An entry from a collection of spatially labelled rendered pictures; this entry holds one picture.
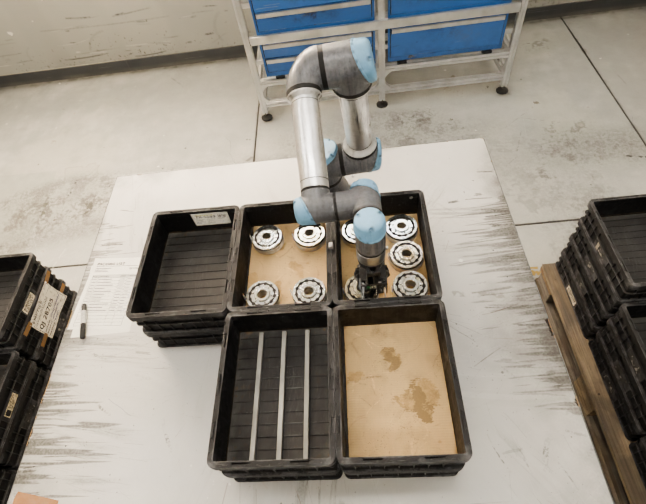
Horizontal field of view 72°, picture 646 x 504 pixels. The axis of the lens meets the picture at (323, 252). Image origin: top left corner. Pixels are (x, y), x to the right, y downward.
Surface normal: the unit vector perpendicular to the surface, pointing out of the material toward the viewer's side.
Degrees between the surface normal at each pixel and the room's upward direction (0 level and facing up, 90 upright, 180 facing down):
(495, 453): 0
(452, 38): 90
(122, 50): 90
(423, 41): 90
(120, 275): 0
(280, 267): 0
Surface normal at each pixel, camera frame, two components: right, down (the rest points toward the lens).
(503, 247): -0.11, -0.58
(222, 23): 0.03, 0.82
